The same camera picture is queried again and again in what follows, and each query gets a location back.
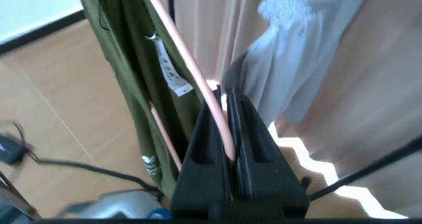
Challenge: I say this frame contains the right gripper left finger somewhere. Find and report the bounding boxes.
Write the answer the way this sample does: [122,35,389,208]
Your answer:
[170,85,231,218]

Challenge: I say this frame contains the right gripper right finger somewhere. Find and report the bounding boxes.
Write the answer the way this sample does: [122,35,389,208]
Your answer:
[226,88,311,218]

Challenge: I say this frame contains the pink clothes hanger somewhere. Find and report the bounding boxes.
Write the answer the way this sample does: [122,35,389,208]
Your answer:
[141,0,237,172]

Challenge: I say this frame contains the pale grey shorts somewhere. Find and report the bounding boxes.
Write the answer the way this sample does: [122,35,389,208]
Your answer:
[220,0,373,126]

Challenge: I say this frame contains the green garment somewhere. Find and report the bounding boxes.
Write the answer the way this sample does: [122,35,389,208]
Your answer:
[75,0,206,199]

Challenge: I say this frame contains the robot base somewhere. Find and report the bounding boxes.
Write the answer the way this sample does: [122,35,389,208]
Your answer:
[0,171,171,220]

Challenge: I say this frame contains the black clothes rack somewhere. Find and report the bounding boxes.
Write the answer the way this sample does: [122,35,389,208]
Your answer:
[166,0,422,202]

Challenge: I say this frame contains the black cable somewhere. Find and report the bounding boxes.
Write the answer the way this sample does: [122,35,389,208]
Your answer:
[0,121,164,198]

